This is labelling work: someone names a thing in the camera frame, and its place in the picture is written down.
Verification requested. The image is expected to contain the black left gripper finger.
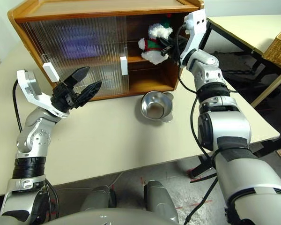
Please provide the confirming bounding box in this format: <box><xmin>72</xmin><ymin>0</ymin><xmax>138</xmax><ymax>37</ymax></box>
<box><xmin>67</xmin><ymin>66</ymin><xmax>90</xmax><ymax>89</ymax></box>
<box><xmin>78</xmin><ymin>81</ymin><xmax>103</xmax><ymax>104</ymax></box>

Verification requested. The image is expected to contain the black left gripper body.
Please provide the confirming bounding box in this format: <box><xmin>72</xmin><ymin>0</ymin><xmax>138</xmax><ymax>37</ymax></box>
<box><xmin>50</xmin><ymin>82</ymin><xmax>84</xmax><ymax>112</ymax></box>

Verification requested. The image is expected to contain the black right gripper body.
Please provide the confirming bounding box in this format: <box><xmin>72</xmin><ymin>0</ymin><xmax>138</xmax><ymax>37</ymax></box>
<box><xmin>168</xmin><ymin>36</ymin><xmax>187</xmax><ymax>57</ymax></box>

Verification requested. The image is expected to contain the white plush toy striped sweater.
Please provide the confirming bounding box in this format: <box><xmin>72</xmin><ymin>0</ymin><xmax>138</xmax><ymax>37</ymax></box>
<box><xmin>138</xmin><ymin>14</ymin><xmax>174</xmax><ymax>65</ymax></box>

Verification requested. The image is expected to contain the white door handle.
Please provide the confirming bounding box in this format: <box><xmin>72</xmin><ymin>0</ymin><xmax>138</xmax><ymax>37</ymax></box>
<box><xmin>120</xmin><ymin>56</ymin><xmax>128</xmax><ymax>75</ymax></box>
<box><xmin>42</xmin><ymin>62</ymin><xmax>59</xmax><ymax>83</ymax></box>

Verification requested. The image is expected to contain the ribbed translucent sliding door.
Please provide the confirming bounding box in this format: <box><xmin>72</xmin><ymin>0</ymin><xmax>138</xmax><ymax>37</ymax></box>
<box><xmin>37</xmin><ymin>15</ymin><xmax>130</xmax><ymax>97</ymax></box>
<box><xmin>20</xmin><ymin>20</ymin><xmax>118</xmax><ymax>98</ymax></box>

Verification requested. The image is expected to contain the wooden cabinet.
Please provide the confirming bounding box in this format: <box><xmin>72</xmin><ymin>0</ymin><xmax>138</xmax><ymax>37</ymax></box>
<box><xmin>7</xmin><ymin>0</ymin><xmax>206</xmax><ymax>101</ymax></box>

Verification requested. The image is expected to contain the steel bowl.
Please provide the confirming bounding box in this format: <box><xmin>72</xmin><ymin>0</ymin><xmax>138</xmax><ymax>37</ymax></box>
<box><xmin>140</xmin><ymin>91</ymin><xmax>174</xmax><ymax>123</ymax></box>

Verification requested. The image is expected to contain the wicker basket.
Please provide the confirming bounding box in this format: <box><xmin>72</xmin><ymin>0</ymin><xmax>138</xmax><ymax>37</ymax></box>
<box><xmin>262</xmin><ymin>24</ymin><xmax>281</xmax><ymax>70</ymax></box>

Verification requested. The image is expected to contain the grey left robot leg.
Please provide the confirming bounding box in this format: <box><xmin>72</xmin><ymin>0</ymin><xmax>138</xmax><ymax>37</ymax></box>
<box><xmin>81</xmin><ymin>185</ymin><xmax>118</xmax><ymax>211</ymax></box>

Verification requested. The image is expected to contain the grey robot leg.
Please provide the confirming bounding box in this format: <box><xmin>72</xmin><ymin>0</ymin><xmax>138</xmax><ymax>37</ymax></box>
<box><xmin>81</xmin><ymin>185</ymin><xmax>118</xmax><ymax>211</ymax></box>
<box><xmin>143</xmin><ymin>180</ymin><xmax>178</xmax><ymax>221</ymax></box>

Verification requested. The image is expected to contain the black table base foot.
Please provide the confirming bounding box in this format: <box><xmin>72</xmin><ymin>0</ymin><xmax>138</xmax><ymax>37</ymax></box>
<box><xmin>189</xmin><ymin>133</ymin><xmax>281</xmax><ymax>183</ymax></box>

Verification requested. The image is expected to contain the silver robot torso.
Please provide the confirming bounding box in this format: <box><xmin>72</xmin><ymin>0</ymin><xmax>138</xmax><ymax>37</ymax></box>
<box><xmin>0</xmin><ymin>208</ymin><xmax>178</xmax><ymax>225</ymax></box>

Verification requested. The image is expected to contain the grey right robot leg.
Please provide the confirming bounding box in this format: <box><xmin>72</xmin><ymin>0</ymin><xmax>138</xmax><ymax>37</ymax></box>
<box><xmin>143</xmin><ymin>180</ymin><xmax>178</xmax><ymax>221</ymax></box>

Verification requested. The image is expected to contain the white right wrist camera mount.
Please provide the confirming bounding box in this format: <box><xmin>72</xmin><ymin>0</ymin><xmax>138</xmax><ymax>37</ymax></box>
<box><xmin>179</xmin><ymin>8</ymin><xmax>207</xmax><ymax>68</ymax></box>

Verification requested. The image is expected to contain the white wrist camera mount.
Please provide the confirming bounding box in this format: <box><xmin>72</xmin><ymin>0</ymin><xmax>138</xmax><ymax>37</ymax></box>
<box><xmin>16</xmin><ymin>69</ymin><xmax>71</xmax><ymax>118</ymax></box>
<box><xmin>179</xmin><ymin>8</ymin><xmax>207</xmax><ymax>68</ymax></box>

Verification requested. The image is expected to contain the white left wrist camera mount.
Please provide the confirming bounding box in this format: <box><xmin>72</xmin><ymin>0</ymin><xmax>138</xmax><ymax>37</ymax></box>
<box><xmin>16</xmin><ymin>69</ymin><xmax>71</xmax><ymax>118</ymax></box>

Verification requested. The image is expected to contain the beige side table black frame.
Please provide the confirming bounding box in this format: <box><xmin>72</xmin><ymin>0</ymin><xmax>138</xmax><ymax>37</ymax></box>
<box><xmin>201</xmin><ymin>15</ymin><xmax>281</xmax><ymax>108</ymax></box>

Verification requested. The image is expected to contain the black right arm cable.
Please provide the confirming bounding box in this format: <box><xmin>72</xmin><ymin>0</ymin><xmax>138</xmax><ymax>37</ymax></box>
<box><xmin>177</xmin><ymin>24</ymin><xmax>218</xmax><ymax>225</ymax></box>

